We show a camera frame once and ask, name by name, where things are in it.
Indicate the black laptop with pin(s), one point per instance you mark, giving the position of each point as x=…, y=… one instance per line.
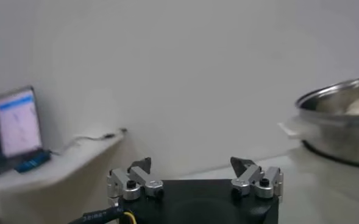
x=17, y=121

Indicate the white side desk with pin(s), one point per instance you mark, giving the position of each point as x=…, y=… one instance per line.
x=60, y=170

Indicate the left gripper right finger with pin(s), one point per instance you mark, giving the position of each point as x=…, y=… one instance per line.
x=258, y=182

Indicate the perforated steel steamer basket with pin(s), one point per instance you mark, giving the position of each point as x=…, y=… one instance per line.
x=340, y=134

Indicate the blue computer mouse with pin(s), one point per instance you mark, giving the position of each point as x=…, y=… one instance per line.
x=33, y=161

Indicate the grey usb adapter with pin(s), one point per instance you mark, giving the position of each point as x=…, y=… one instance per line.
x=115, y=134

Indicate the cream electric cooker base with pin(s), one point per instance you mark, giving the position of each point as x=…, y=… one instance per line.
x=289, y=129

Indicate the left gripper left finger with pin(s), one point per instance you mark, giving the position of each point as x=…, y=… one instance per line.
x=130, y=185

